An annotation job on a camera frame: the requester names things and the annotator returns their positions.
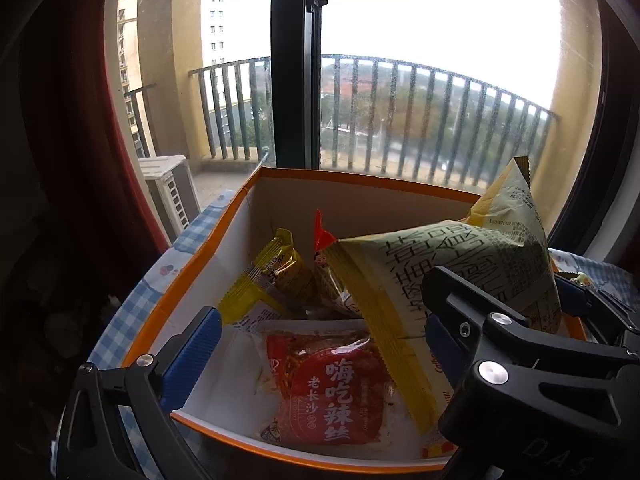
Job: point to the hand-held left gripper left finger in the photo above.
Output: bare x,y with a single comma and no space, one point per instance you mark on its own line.
192,355

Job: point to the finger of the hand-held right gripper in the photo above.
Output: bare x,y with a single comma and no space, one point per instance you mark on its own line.
480,305
570,295

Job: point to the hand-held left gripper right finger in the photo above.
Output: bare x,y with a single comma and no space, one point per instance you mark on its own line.
445,355

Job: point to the large pale yellow snack packet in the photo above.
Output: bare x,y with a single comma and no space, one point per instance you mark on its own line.
450,270

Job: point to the small yellow brown snack packet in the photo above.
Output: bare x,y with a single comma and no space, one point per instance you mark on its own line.
280,270

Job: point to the clear packet with red label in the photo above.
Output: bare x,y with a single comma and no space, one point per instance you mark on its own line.
320,390

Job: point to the orange cardboard box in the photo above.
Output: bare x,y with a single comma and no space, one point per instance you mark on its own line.
350,205

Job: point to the red snack packet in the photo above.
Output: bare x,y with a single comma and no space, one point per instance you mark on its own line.
322,237

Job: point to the blue checked tablecloth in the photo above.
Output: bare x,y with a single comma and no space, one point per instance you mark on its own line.
127,320

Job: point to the white air conditioner unit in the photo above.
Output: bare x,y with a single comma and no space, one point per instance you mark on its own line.
167,190

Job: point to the balcony railing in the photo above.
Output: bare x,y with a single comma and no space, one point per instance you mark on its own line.
400,110

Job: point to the red curtain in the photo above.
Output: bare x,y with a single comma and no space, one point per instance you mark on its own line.
100,135

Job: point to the apartment building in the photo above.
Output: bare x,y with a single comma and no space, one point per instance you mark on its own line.
222,35

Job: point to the black window frame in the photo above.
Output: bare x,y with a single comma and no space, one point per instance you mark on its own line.
295,85

